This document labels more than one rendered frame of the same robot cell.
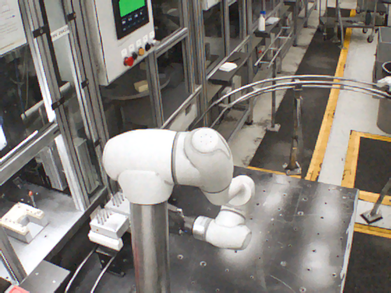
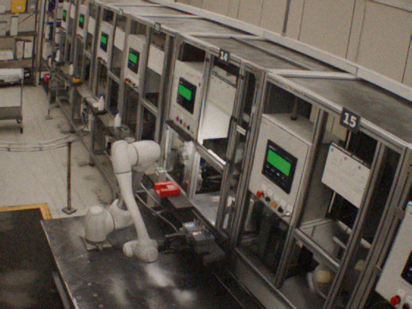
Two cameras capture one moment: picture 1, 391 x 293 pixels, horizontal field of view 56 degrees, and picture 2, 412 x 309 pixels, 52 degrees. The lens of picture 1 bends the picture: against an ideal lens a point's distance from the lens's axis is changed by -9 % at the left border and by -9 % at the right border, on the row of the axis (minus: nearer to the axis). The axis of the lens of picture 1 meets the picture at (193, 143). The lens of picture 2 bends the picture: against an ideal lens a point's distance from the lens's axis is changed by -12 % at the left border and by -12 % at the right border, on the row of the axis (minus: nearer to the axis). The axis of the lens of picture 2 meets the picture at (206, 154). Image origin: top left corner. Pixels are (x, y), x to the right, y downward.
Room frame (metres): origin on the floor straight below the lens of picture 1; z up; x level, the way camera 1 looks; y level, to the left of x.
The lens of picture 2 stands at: (2.51, -1.90, 2.56)
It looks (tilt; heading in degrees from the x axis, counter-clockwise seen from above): 23 degrees down; 122
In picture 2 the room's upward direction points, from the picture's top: 8 degrees clockwise
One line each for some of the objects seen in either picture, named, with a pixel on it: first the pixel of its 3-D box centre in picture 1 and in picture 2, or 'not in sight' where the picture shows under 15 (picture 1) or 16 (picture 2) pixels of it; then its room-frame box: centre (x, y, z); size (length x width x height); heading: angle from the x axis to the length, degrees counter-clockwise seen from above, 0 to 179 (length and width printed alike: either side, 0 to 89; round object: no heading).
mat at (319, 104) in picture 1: (326, 54); not in sight; (5.00, -1.96, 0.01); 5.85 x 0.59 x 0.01; 153
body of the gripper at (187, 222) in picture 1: (185, 223); (162, 245); (1.10, 0.06, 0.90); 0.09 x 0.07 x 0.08; 62
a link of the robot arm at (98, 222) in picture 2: not in sight; (96, 221); (0.58, -0.01, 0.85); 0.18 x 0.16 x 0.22; 77
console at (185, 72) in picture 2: not in sight; (199, 97); (0.71, 0.84, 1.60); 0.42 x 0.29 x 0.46; 153
